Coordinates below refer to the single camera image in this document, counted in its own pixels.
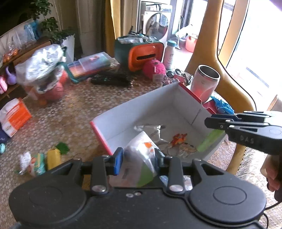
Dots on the pink yarn ball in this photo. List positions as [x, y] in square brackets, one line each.
[153, 67]

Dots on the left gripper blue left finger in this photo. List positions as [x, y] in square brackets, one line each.
[102, 167]

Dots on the colourful pen case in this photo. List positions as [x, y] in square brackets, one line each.
[89, 65]

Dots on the black item clear bag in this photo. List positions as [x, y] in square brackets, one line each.
[153, 132]

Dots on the yellow cardboard box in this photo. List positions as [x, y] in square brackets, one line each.
[53, 158]

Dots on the right hand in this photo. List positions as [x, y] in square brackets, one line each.
[269, 170]

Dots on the yellow chair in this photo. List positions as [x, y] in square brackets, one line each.
[205, 52]

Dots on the pink drink bottle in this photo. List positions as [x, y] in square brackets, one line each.
[168, 54]

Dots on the red white cardboard box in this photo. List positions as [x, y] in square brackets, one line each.
[174, 106]

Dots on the steel pink tumbler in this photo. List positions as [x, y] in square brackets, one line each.
[204, 82]

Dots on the green cylinder tube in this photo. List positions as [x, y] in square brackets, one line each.
[209, 140]

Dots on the teal small round case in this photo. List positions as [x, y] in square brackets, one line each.
[2, 148]

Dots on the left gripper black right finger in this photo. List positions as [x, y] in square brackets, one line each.
[171, 167]

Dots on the clear bag pink toys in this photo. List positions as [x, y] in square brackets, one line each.
[43, 76]

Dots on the orange green storage box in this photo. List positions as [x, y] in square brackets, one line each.
[133, 51]

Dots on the orange white tissue pack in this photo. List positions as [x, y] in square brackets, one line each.
[13, 116]

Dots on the clear white beads bag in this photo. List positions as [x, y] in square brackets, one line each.
[24, 160]

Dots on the white green plastic bag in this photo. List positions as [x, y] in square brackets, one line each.
[138, 166]

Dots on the black remote control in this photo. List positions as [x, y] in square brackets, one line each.
[110, 80]

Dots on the potted green plant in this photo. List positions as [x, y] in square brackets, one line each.
[65, 38]

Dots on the red orange small toy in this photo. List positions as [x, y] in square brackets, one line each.
[178, 139]

